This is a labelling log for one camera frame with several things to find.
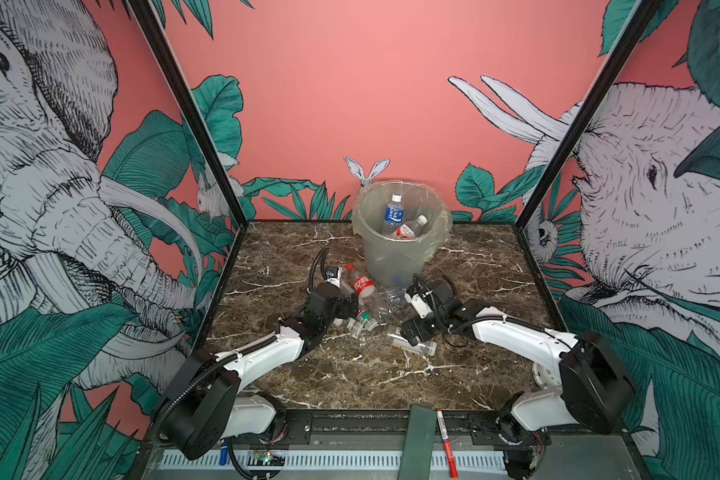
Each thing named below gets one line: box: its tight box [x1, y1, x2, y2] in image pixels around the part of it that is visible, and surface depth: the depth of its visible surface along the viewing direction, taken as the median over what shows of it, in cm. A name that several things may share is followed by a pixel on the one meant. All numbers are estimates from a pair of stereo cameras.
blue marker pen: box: [219, 438, 229, 466], surface depth 70 cm
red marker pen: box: [436, 409, 459, 479], surface depth 72 cm
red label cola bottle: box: [345, 263, 376, 305], surface depth 98 cm
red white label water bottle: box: [395, 214, 428, 239], surface depth 97 cm
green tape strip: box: [398, 404, 437, 480], surface depth 72 cm
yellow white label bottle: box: [387, 334, 437, 356], surface depth 86 cm
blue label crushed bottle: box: [385, 193, 405, 232], surface depth 99 cm
